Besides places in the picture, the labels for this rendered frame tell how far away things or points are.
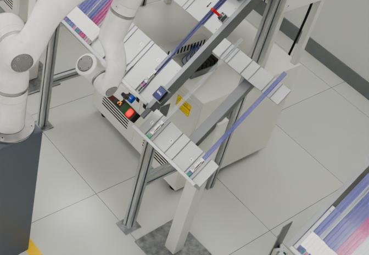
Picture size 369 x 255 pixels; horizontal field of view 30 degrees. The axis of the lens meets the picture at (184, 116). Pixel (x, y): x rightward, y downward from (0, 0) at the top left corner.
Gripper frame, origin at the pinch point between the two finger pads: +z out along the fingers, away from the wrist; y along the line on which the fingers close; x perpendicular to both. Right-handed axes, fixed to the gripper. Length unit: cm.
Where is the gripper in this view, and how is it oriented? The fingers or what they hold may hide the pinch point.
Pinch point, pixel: (125, 94)
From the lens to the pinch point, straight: 268.2
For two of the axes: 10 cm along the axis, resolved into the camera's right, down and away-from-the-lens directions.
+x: 6.8, -7.3, -0.3
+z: 3.7, 3.1, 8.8
